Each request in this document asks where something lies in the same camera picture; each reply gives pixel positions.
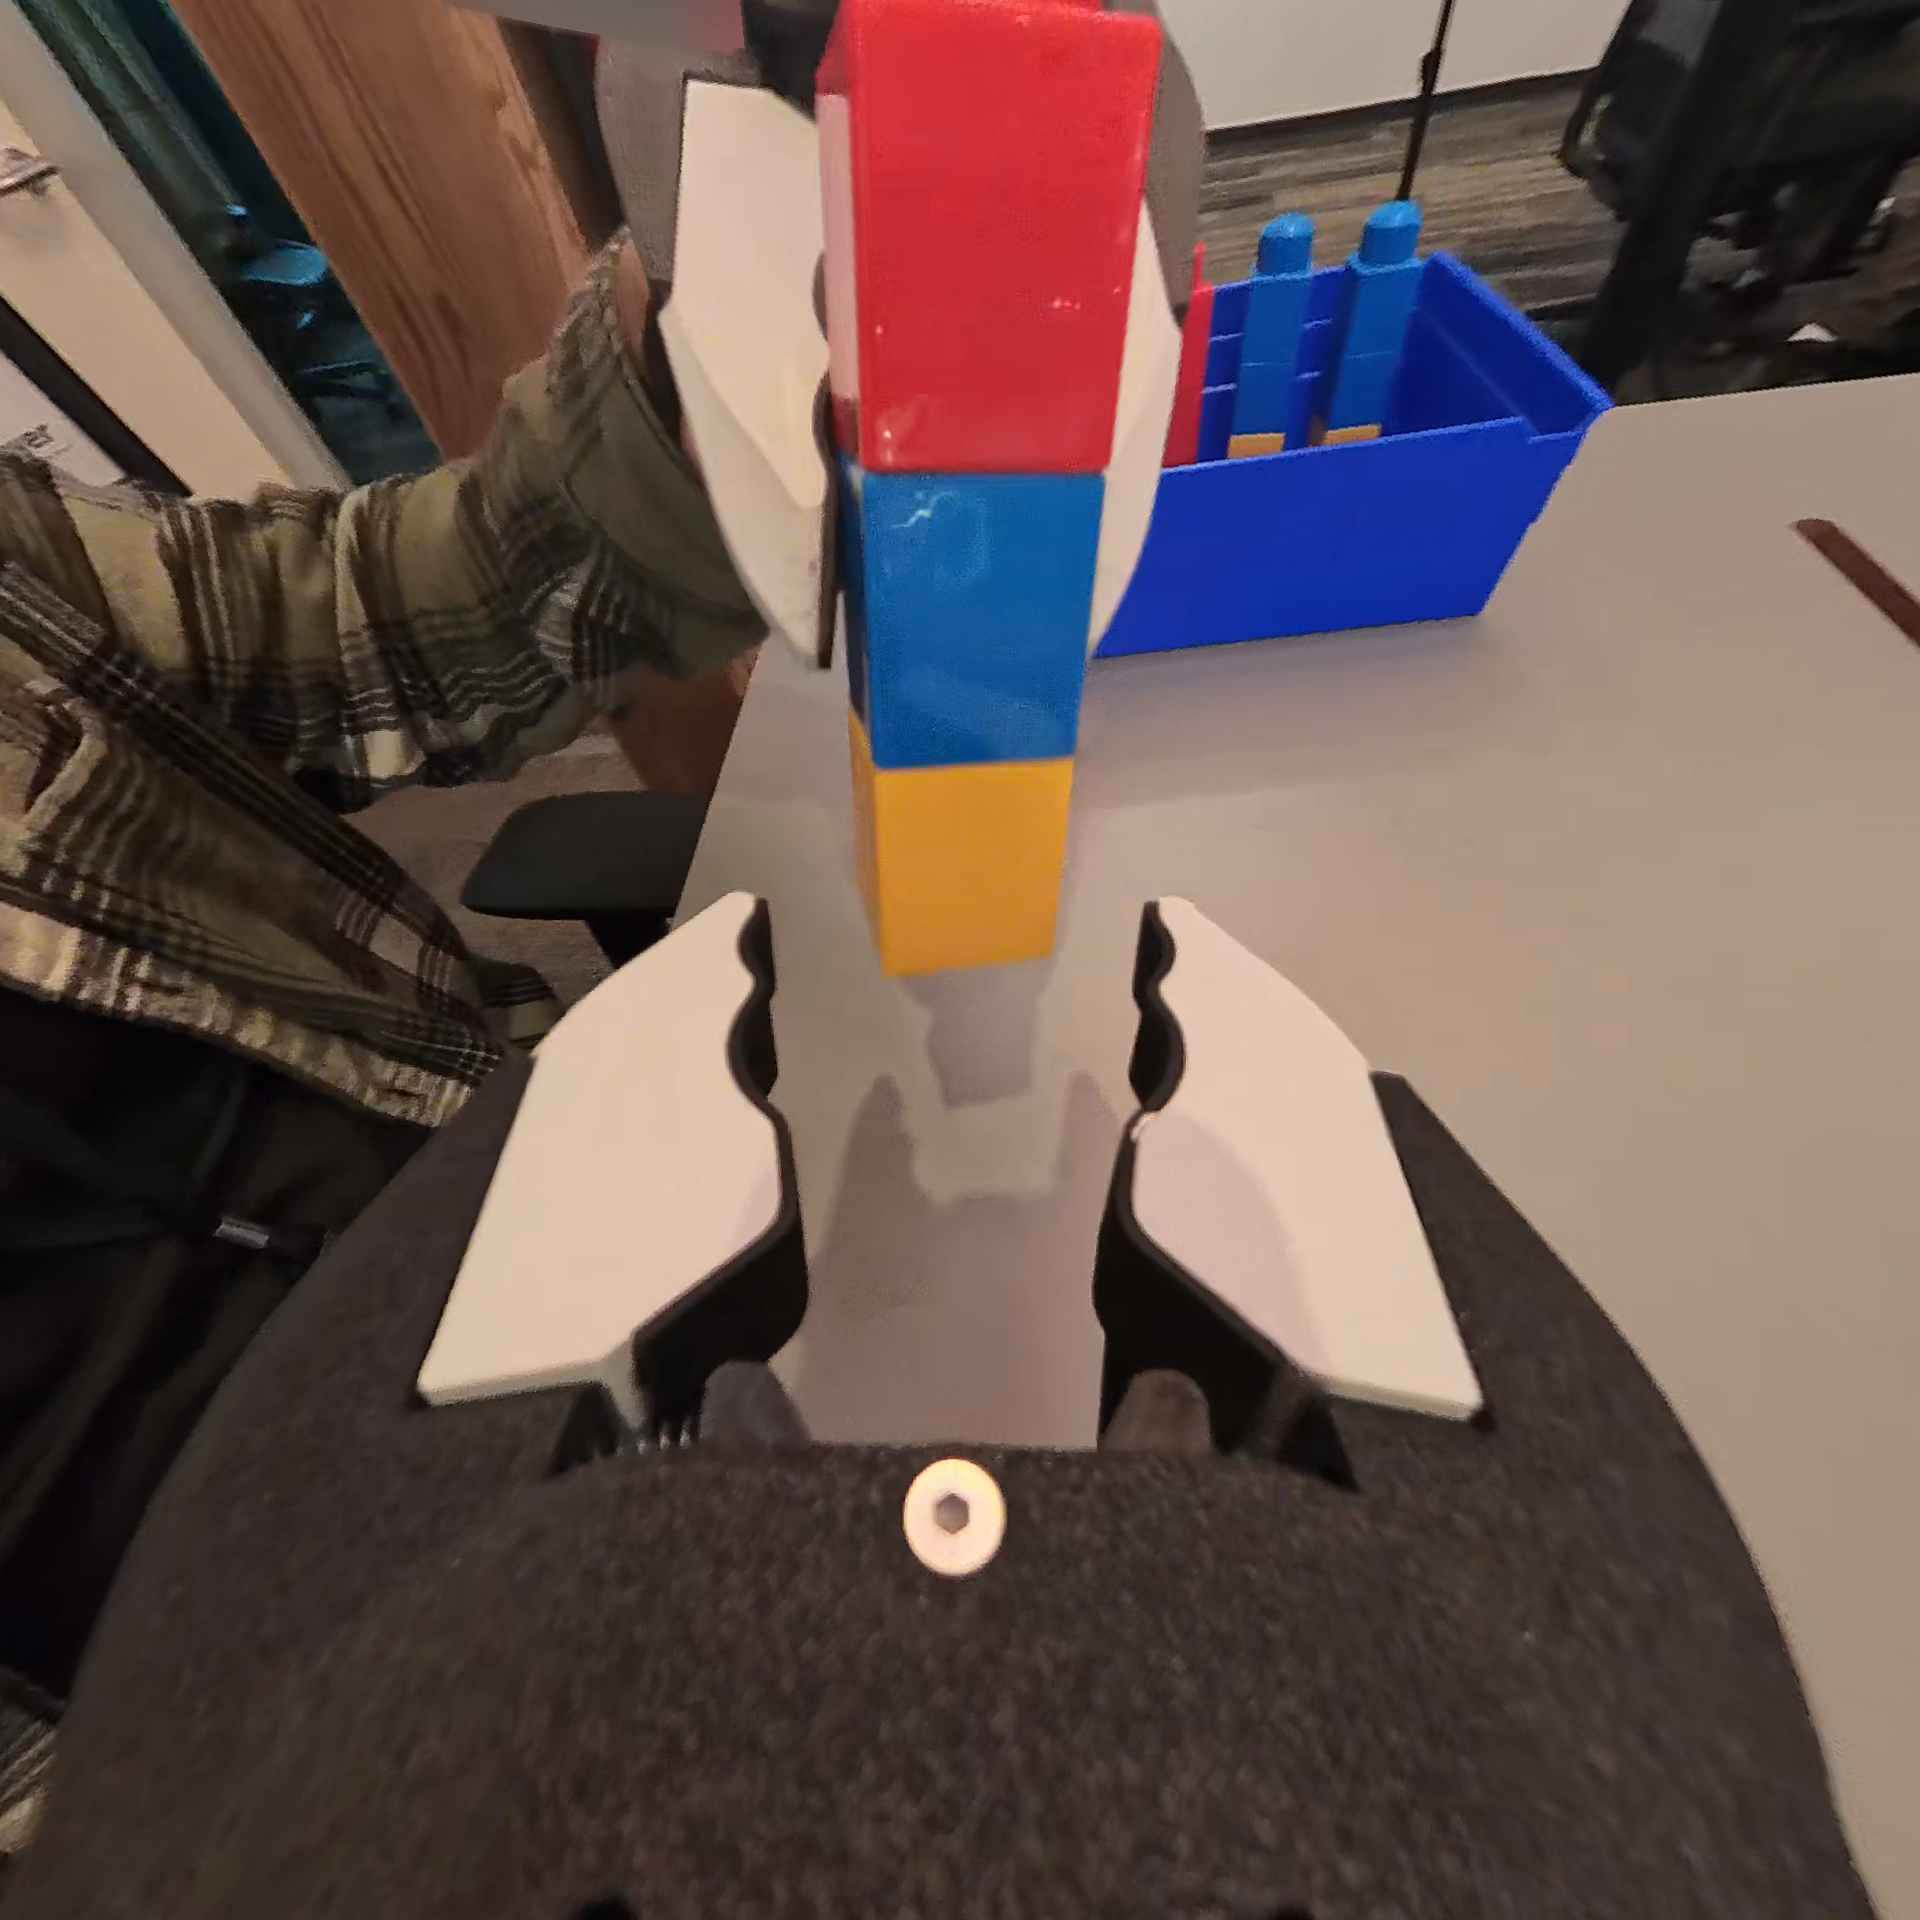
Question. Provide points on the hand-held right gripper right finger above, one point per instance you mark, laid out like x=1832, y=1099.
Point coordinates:
x=1305, y=1214

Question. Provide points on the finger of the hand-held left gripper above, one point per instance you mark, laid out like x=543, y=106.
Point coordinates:
x=1162, y=329
x=744, y=329

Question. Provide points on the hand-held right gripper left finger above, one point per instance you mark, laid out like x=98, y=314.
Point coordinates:
x=602, y=1200

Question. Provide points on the red mega block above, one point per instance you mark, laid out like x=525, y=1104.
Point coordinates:
x=988, y=269

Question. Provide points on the cluster of block towers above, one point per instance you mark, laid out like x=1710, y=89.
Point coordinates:
x=1371, y=329

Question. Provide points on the blue plastic bin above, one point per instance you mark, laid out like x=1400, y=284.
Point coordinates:
x=1349, y=555

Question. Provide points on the person's left forearm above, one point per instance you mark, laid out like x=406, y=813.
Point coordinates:
x=450, y=569

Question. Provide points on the thin black pole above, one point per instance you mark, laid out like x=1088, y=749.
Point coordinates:
x=1421, y=120

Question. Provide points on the black armrest chair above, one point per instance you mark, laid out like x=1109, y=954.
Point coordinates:
x=585, y=862

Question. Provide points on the person's body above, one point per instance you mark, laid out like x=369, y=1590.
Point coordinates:
x=151, y=1276

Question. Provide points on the white cabinet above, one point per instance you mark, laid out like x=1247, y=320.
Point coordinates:
x=92, y=300

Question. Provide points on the wooden post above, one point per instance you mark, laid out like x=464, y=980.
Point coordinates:
x=419, y=179

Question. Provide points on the black chair frame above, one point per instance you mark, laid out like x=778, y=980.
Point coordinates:
x=1723, y=179

